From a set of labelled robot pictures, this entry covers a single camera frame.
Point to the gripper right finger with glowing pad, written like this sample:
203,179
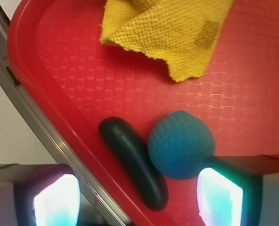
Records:
239,191

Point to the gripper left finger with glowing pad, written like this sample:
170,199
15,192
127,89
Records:
39,195

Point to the dark green plastic pickle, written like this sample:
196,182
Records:
132,152

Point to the blue dimpled ball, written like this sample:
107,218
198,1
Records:
178,145

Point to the red plastic tray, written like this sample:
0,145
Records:
55,52

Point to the yellow woven cloth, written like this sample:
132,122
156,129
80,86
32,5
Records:
183,33

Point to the silver metal edge rail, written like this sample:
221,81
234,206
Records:
93,193

